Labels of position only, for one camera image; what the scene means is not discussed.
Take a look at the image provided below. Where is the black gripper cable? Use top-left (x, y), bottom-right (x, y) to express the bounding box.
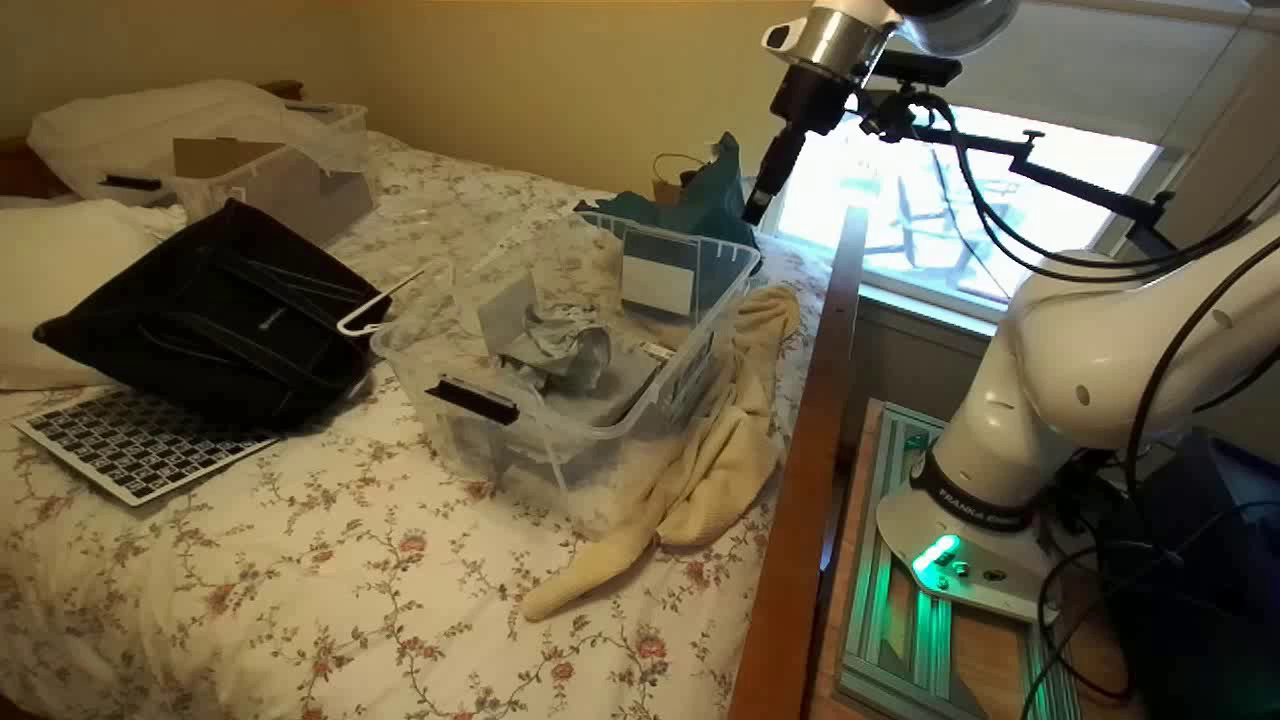
top-left (934, 93), bottom-right (1280, 289)

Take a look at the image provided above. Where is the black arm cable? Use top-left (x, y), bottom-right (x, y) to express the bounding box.
top-left (1121, 237), bottom-right (1280, 535)

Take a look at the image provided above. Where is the black folded garment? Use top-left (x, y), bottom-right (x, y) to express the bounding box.
top-left (32, 198), bottom-right (396, 432)

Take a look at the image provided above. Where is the black floor cable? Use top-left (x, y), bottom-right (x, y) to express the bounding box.
top-left (1032, 533), bottom-right (1140, 710)

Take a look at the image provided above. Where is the black storage box latch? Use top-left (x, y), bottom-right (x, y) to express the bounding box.
top-left (429, 378), bottom-right (523, 430)

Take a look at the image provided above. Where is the beige cloth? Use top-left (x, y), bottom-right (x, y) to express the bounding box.
top-left (516, 285), bottom-right (810, 629)

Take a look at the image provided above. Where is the dark blue case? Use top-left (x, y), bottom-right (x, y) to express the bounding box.
top-left (1091, 423), bottom-right (1280, 720)

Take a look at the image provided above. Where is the teal fabric bag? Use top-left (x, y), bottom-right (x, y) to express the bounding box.
top-left (573, 134), bottom-right (759, 254)

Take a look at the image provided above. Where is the white window blind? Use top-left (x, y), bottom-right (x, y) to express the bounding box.
top-left (934, 0), bottom-right (1280, 153)

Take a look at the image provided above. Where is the black white patterned board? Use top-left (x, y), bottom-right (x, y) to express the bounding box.
top-left (12, 384), bottom-right (285, 511)

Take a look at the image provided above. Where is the wooden headboard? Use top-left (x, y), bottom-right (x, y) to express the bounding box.
top-left (0, 138), bottom-right (63, 203)

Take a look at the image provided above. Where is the bright window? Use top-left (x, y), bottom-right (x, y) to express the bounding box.
top-left (771, 98), bottom-right (1166, 315)

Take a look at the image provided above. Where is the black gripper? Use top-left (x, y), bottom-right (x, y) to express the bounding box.
top-left (742, 59), bottom-right (859, 223)

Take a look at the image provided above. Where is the white card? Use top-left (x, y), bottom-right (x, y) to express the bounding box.
top-left (622, 254), bottom-right (695, 322)

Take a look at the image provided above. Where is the clear plastic storage box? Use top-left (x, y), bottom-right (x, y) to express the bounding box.
top-left (376, 214), bottom-right (768, 518)

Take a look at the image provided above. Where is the floral bed sheet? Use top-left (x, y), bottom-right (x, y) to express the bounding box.
top-left (0, 126), bottom-right (831, 720)

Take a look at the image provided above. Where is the clear plastic bin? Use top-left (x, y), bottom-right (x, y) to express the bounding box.
top-left (25, 75), bottom-right (376, 254)

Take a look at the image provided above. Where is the grey flat envelope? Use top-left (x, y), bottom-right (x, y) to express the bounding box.
top-left (476, 275), bottom-right (553, 378)

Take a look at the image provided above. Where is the black external camera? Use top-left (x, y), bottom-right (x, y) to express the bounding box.
top-left (873, 48), bottom-right (966, 93)

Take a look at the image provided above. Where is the wooden bed footboard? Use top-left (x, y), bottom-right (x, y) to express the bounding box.
top-left (730, 203), bottom-right (873, 720)

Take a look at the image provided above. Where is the grey plastic bag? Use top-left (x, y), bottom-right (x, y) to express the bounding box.
top-left (521, 217), bottom-right (633, 397)

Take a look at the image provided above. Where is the white pillow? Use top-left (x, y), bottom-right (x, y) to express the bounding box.
top-left (0, 198), bottom-right (192, 397)

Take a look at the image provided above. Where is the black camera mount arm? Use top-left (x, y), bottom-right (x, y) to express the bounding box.
top-left (855, 82), bottom-right (1185, 257)

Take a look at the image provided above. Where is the white clothes hanger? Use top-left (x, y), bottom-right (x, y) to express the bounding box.
top-left (332, 271), bottom-right (420, 340)

